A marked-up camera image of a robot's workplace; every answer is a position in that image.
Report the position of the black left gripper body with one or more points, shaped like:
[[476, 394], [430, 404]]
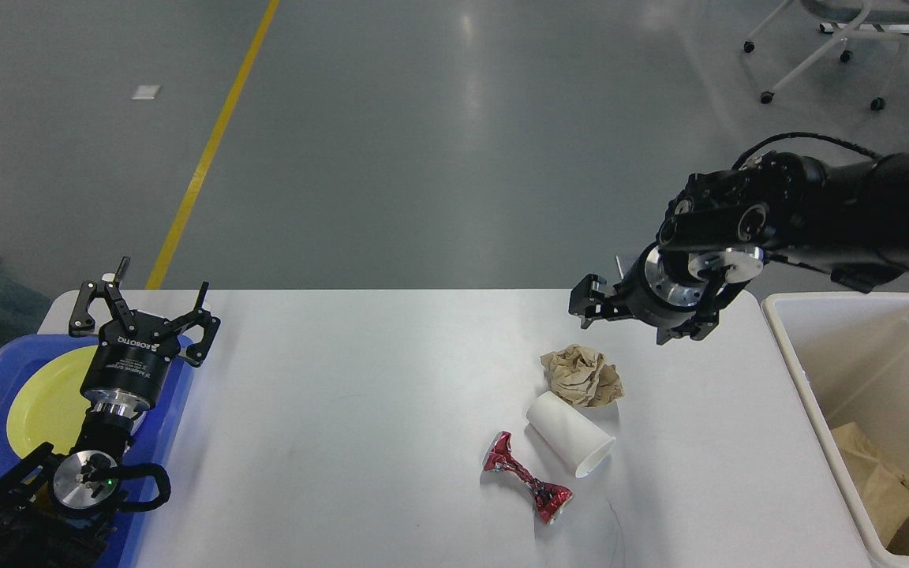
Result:
[[127, 373]]

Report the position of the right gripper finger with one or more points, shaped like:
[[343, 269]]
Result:
[[696, 325], [589, 303]]

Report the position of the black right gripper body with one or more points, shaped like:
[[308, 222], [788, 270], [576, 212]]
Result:
[[653, 284]]

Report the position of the brown paper ball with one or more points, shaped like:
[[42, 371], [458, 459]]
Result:
[[582, 377]]

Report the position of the yellow plastic plate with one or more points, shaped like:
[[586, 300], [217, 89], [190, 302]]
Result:
[[49, 407]]

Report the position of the white paper cup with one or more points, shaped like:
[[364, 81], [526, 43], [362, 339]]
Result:
[[578, 442]]

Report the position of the large brown paper bag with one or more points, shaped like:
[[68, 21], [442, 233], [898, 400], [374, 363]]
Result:
[[882, 485]]

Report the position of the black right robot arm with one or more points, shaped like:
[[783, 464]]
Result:
[[850, 223]]

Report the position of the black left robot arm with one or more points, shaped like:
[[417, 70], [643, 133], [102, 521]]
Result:
[[72, 505]]

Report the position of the blue plastic tray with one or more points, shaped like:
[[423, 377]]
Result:
[[154, 436]]

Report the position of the white plastic bin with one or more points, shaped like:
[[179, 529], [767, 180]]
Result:
[[848, 356]]

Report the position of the crushed red can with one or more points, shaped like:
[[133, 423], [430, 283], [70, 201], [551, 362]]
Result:
[[549, 499]]

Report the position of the white office chair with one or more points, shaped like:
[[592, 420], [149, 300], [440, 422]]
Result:
[[861, 21]]

